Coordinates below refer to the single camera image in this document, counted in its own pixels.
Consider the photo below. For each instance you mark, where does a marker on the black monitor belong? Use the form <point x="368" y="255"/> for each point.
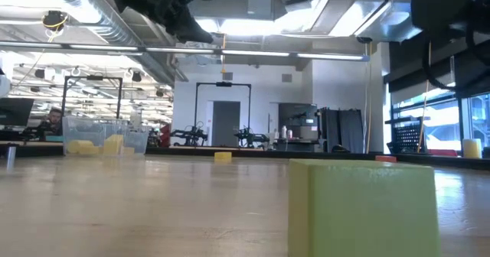
<point x="15" y="111"/>

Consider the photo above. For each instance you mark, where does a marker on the dark curtain panel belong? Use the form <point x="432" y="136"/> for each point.
<point x="344" y="131"/>

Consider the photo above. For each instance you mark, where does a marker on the small grey post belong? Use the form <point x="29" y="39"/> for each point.
<point x="11" y="155"/>

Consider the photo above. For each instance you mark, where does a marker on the black gantry frame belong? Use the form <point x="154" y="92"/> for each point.
<point x="92" y="77"/>
<point x="223" y="84"/>

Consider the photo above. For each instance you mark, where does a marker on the black background robot arm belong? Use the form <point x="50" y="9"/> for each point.
<point x="250" y="138"/>
<point x="189" y="137"/>

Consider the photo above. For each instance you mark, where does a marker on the red bar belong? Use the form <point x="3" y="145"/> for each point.
<point x="442" y="153"/>

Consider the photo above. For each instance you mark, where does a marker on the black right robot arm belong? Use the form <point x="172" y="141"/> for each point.
<point x="440" y="4"/>

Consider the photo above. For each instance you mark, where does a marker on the red background object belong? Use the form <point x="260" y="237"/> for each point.
<point x="165" y="136"/>

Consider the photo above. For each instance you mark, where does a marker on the pale yellow roll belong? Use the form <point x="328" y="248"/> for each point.
<point x="471" y="148"/>

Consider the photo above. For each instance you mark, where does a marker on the long yellow block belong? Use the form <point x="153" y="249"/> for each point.
<point x="113" y="145"/>
<point x="223" y="157"/>

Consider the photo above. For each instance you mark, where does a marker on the red rectangular block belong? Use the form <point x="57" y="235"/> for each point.
<point x="385" y="158"/>

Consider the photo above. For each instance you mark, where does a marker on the person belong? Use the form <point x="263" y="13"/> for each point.
<point x="54" y="119"/>

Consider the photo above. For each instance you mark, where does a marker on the clear plastic bin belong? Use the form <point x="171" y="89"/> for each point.
<point x="88" y="129"/>

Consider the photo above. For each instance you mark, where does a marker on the white bottle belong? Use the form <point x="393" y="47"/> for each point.
<point x="284" y="132"/>

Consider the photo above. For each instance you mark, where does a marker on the long ceiling light bar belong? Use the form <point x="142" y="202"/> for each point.
<point x="103" y="47"/>

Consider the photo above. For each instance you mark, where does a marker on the black perforated rack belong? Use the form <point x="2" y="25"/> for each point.
<point x="407" y="136"/>

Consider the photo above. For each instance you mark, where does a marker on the yellow rectangular block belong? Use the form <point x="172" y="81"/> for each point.
<point x="96" y="150"/>

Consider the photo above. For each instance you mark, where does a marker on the large metal duct box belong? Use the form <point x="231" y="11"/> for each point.
<point x="390" y="16"/>

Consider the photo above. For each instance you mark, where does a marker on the grey door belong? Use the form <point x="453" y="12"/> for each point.
<point x="226" y="123"/>

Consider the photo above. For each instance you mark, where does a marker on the silver round ventilation duct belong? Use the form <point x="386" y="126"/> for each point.
<point x="99" y="4"/>

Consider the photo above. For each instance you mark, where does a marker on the green cube block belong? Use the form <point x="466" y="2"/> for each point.
<point x="363" y="211"/>

